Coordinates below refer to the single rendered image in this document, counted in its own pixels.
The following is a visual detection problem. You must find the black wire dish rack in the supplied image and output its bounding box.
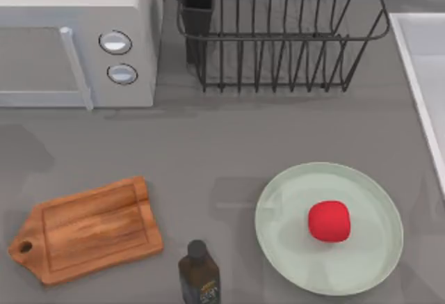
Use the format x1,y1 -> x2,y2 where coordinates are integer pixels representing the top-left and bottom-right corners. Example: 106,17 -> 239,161
176,0 -> 391,94

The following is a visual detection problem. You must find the wooden cutting board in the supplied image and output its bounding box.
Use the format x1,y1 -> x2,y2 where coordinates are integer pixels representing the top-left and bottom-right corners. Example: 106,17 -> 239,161
7,175 -> 165,287

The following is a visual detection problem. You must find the pale green plate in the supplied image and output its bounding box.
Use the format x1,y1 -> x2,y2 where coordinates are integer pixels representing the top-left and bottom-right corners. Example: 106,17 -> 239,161
254,162 -> 405,296

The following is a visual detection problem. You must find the microwave oven door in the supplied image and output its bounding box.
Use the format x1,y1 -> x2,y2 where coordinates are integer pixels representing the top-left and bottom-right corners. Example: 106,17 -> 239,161
0,26 -> 94,111

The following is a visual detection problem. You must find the large microwave knob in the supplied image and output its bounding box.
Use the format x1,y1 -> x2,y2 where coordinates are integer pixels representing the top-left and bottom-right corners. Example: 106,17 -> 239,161
98,30 -> 134,56

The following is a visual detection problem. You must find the black cutlery holder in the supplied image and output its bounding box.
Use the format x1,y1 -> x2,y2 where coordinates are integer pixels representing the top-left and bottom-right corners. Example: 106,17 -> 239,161
176,0 -> 216,65

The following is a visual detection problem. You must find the dark brown bottle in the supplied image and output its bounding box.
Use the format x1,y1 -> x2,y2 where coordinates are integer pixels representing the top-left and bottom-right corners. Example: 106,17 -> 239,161
177,239 -> 221,304

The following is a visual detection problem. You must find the small microwave knob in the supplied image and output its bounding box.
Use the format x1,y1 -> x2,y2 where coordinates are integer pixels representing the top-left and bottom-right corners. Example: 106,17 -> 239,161
106,63 -> 139,86

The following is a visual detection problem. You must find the red apple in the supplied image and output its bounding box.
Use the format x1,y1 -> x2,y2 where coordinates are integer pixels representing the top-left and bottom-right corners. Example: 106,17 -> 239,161
307,200 -> 351,246

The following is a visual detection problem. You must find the pale microwave oven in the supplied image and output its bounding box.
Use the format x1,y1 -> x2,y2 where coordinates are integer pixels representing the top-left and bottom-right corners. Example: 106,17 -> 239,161
0,0 -> 164,111

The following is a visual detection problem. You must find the pale microwave door handle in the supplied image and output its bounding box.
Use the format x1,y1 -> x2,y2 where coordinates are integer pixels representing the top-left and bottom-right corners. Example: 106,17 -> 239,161
59,26 -> 95,111

